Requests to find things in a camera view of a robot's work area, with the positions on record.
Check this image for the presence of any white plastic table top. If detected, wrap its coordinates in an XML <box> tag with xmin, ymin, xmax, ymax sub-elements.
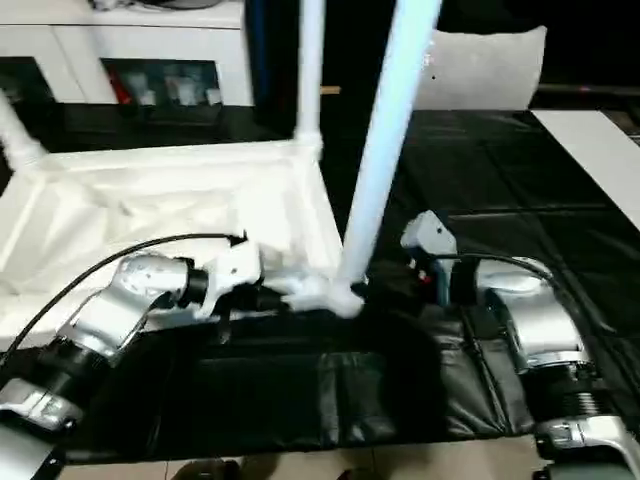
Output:
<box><xmin>0</xmin><ymin>140</ymin><xmax>367</xmax><ymax>343</ymax></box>

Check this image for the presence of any black work mat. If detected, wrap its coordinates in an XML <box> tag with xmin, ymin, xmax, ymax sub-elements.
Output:
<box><xmin>0</xmin><ymin>100</ymin><xmax>640</xmax><ymax>467</ymax></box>

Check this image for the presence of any white board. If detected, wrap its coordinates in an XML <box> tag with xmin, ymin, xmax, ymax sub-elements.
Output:
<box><xmin>529</xmin><ymin>107</ymin><xmax>640</xmax><ymax>233</ymax></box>

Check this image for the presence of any grey white pillow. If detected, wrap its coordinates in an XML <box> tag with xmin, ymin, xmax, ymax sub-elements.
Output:
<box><xmin>414</xmin><ymin>25</ymin><xmax>550</xmax><ymax>112</ymax></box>

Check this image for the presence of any white glass-door cabinet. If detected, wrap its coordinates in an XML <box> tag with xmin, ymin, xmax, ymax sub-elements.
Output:
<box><xmin>0</xmin><ymin>0</ymin><xmax>251</xmax><ymax>107</ymax></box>

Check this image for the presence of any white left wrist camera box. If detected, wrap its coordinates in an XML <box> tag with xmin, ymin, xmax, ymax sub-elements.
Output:
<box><xmin>190</xmin><ymin>240</ymin><xmax>264</xmax><ymax>322</ymax></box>

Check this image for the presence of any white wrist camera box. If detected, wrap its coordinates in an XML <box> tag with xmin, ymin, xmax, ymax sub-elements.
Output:
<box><xmin>190</xmin><ymin>240</ymin><xmax>264</xmax><ymax>322</ymax></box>
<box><xmin>400</xmin><ymin>210</ymin><xmax>459</xmax><ymax>264</ymax></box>

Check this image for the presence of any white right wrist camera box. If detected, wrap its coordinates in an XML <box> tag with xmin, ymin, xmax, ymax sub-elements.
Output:
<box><xmin>400</xmin><ymin>210</ymin><xmax>459</xmax><ymax>264</ymax></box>

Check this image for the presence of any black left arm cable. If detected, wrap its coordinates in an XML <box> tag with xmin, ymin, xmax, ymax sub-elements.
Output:
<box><xmin>0</xmin><ymin>232</ymin><xmax>249</xmax><ymax>353</ymax></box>

